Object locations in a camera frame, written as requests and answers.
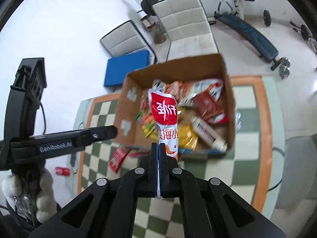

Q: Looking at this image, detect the cardboard box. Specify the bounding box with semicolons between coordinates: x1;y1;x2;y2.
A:
115;53;236;160

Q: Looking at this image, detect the white weight rack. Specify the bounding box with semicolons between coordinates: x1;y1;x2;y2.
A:
229;0;245;20

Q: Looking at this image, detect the red striped snack packet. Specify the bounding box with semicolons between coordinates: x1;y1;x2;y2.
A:
108;146;132;173

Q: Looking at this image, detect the black weight plate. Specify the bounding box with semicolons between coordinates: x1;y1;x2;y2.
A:
263;9;272;28

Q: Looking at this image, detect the red soda can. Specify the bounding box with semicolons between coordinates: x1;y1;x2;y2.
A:
55;167;72;177

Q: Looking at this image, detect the green white checkered mat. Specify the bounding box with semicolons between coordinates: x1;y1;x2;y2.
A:
77;76;270;238

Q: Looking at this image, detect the silver foil packet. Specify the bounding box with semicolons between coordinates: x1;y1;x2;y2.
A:
234;111;242;132

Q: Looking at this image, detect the multicoloured candy packet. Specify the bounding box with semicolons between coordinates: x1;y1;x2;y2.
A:
137;99;159;139

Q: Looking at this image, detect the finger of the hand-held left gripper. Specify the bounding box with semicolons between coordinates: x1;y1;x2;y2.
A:
85;126;118;147

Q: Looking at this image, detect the black cable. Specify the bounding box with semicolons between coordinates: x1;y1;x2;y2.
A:
40;103;47;134

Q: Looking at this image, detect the chrome dumbbell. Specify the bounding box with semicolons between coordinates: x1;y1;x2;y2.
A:
270;57;291;79

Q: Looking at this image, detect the small white snack packet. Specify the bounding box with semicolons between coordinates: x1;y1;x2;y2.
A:
152;79;166;92

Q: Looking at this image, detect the red white fish snack packet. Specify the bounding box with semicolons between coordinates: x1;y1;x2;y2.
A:
148;88;179;163

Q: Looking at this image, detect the mustard yellow snack packet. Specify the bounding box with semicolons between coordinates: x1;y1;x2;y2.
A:
178;124;199;150

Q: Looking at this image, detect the black weight bench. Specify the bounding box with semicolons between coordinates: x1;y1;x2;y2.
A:
214;1;279;63

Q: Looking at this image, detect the person's left hand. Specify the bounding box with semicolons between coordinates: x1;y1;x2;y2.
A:
1;167;58;224

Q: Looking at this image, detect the dark red snack packet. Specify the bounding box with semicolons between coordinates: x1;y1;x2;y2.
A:
193;92;229;124

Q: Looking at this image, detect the long red stick packet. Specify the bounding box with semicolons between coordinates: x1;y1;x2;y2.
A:
129;150;151;158

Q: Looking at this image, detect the white padded chair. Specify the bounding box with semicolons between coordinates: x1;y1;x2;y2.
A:
152;0;220;62
100;20;158;63

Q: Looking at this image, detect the glass jar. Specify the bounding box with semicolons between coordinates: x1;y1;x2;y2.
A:
152;21;167;44

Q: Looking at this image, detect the white plastic bottle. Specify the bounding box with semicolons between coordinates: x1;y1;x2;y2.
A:
191;116;228;152

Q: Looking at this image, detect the black dumbbell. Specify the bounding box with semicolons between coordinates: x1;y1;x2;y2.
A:
290;21;311;41

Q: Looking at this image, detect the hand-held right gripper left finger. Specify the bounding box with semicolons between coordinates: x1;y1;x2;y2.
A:
30;142;159;238

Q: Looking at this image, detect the blue foam mat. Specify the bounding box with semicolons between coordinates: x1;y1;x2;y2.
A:
104;50;150;88

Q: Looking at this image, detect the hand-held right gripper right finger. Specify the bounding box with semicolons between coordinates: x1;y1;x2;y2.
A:
158;144;288;238

